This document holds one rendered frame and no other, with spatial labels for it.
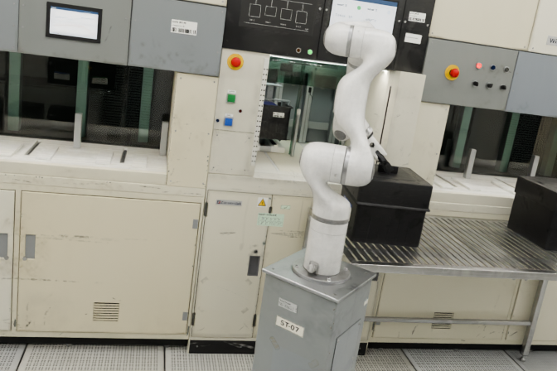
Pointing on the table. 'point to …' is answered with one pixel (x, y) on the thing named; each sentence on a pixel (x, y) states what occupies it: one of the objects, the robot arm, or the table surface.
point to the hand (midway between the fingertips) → (386, 166)
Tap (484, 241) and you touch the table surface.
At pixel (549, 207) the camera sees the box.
